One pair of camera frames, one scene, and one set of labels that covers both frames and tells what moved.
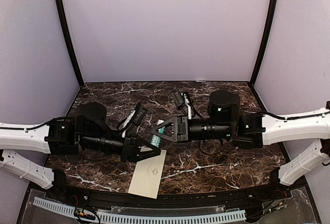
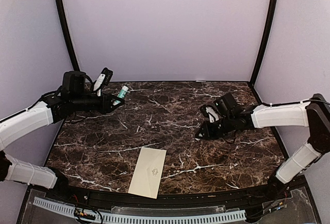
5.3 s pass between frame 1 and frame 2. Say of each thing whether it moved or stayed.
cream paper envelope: stayed
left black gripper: moved
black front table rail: stayed
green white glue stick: moved
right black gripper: moved
